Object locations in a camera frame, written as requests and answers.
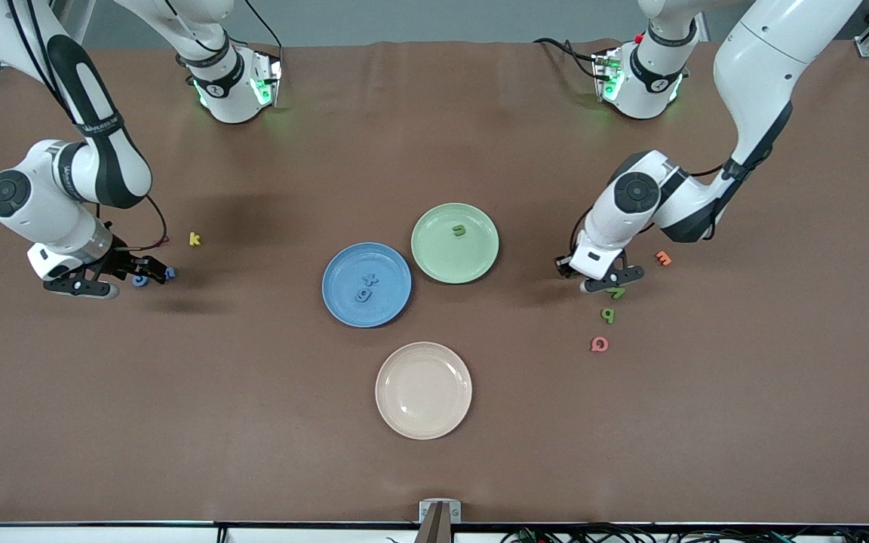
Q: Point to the brown table cover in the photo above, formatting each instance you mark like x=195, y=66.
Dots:
x=102, y=437

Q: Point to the blue foam letter g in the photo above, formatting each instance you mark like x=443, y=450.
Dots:
x=363, y=295

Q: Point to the pink foam letter Q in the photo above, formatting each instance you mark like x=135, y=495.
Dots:
x=594, y=345

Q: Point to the blue plate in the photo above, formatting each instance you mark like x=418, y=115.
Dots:
x=366, y=309

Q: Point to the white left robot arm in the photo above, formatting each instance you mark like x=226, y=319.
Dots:
x=759, y=60

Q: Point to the green foam letter q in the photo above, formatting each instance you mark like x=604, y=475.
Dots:
x=609, y=315

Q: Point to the grey metal bracket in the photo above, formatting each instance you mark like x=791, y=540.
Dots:
x=425, y=513

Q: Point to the beige plate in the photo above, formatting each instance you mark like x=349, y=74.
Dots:
x=423, y=391

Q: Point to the white table edge rail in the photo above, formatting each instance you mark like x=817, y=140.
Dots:
x=102, y=535

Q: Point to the orange foam letter m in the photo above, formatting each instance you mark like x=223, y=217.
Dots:
x=663, y=259

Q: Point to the brown camera post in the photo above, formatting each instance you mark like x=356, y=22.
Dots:
x=434, y=532

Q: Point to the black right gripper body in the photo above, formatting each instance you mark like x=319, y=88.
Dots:
x=127, y=261

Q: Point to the blue foam letter x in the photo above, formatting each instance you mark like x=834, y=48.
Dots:
x=370, y=280

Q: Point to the green plate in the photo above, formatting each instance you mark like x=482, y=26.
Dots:
x=442, y=253

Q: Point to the green foam letter N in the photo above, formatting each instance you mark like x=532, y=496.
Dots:
x=617, y=293

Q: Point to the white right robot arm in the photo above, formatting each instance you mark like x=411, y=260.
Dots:
x=35, y=211

